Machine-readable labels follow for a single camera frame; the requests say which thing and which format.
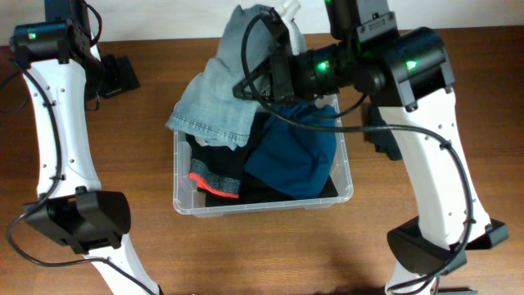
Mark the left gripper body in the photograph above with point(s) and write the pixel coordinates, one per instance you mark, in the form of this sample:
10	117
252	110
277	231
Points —
119	74

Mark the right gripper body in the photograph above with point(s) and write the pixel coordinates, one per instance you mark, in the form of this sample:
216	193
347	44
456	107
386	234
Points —
283	77

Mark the light blue jeans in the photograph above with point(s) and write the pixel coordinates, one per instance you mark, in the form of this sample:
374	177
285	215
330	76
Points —
207	108

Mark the blue cloth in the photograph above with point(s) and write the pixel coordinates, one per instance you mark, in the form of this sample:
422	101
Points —
292	160

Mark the black shorts with red trim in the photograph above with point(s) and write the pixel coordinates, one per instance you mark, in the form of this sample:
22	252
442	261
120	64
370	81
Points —
217	170

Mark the small black shirt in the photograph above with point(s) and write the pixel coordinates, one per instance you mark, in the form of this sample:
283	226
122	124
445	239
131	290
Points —
384	142

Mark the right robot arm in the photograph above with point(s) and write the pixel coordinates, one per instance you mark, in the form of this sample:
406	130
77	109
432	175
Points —
409	79

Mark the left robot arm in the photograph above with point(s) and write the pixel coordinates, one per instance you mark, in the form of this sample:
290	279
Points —
60	62

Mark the clear plastic storage bin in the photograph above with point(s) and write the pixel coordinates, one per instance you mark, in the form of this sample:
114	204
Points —
190	200

